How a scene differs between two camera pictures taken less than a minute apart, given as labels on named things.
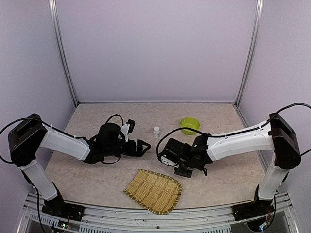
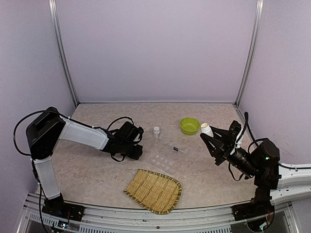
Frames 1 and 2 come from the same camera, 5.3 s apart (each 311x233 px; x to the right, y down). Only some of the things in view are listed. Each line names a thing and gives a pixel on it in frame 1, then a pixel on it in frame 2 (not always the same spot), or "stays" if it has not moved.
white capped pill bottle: [156, 131] stays
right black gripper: [187, 174] to [215, 152]
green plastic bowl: [190, 123] stays
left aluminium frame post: [54, 13] stays
